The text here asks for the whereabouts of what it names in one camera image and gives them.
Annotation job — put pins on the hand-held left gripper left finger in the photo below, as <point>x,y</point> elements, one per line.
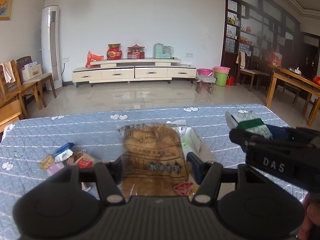
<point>105,175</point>

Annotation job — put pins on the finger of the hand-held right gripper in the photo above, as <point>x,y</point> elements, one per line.
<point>278,133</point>
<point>240,136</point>

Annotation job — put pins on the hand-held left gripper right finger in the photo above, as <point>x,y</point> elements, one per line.
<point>193,165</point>

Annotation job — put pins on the dark green snack box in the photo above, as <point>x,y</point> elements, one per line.
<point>252,126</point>

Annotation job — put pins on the white cardboard box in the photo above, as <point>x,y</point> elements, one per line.
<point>200,150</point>

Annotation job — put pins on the bread packet with red label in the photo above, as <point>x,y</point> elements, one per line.
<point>85,162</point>

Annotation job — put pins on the clear wafer biscuit pack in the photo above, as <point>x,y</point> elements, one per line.
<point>152,152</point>

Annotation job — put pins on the blue and white snack packet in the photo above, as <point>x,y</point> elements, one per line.
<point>63,155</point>

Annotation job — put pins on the person's right hand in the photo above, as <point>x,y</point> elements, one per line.
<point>311,215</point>

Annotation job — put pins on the small brown snack packet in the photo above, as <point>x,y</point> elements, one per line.
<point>74,158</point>

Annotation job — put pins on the dark dining chair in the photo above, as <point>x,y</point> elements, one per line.
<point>291,90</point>

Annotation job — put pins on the purple snack packet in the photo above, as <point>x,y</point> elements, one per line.
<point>56,169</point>

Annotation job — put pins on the small red bucket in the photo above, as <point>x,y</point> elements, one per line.
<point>230,80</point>

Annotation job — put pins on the wooden dining table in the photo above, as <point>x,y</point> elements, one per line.
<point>295,77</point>

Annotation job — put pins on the green and brown snack box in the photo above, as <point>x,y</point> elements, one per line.
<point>47,163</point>

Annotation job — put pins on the green plastic bucket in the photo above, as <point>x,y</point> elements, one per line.
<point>221,79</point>

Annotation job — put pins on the small wooden stool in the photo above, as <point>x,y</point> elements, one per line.
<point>205,83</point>

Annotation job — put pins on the brown dining chair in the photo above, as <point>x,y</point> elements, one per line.
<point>250,73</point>

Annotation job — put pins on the red round ornament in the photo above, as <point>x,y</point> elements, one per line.
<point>317,80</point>

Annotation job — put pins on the tissue box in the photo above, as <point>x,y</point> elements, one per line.
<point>297,70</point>

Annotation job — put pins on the pink plastic basin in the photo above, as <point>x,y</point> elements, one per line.
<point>222,69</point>
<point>205,72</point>

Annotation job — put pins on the red gift bag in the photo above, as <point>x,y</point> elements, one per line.
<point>276,58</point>

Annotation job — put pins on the beige hanging towel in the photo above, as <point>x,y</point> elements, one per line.
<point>241,60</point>

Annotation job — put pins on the cream tv cabinet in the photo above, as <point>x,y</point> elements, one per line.
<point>117,73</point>

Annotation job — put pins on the dark wooden chair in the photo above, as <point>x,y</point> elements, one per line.
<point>45,77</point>

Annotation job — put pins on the red plastic bag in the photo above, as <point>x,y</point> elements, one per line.
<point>91,58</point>

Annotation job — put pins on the mint green kitchen appliance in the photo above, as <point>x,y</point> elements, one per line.
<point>158,50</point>

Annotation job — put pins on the red round jar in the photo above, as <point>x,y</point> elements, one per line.
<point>114,53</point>

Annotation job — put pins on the red gift box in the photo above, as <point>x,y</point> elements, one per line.
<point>136,53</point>

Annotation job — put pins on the white gift bag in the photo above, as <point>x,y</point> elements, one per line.
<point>31,72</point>

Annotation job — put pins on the dark wooden display shelf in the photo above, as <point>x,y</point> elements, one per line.
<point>262,2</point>

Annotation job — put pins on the pale towel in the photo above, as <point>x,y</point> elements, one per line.
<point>8,72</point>

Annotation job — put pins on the white standing air conditioner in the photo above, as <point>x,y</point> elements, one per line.
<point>51,42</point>

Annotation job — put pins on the white wall socket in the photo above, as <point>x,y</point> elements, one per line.
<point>65,59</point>
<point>189,54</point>

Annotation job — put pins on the framed wall picture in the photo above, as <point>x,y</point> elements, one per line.
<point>6,2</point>

